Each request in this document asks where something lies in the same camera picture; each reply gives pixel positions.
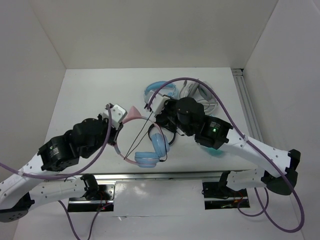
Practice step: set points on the white grey gaming headset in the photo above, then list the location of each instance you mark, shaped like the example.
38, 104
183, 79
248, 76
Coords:
201, 94

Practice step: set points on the light blue over-ear headphones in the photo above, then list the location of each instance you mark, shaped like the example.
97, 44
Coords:
169, 90

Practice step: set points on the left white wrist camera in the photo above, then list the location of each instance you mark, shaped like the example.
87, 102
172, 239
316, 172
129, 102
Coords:
118, 113

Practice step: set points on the white teal cat-ear headphones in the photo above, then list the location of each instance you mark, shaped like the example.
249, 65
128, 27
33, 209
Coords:
212, 150

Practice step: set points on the aluminium rail front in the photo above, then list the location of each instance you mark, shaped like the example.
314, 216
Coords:
198, 175

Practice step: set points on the aluminium rail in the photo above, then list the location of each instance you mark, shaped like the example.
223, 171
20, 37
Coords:
198, 175
246, 104

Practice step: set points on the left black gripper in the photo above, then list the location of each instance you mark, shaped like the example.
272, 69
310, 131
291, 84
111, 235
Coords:
115, 133

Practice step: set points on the aluminium rail right side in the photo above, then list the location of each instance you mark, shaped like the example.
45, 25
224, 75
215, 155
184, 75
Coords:
246, 104

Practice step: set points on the small black on-ear headphones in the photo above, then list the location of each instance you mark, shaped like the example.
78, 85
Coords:
167, 126

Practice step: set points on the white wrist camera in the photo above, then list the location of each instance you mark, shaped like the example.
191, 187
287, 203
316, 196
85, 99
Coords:
157, 105
118, 113

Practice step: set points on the pink blue cat-ear headphones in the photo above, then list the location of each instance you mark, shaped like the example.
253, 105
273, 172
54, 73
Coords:
136, 148

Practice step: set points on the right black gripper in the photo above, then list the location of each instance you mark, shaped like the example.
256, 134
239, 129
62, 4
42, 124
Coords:
167, 103

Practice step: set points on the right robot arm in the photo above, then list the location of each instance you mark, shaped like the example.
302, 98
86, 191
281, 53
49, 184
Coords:
276, 169

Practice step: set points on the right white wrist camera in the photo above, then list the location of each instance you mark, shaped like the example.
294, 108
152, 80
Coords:
157, 105

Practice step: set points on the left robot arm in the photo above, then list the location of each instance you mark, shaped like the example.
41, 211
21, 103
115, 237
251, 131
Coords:
39, 181

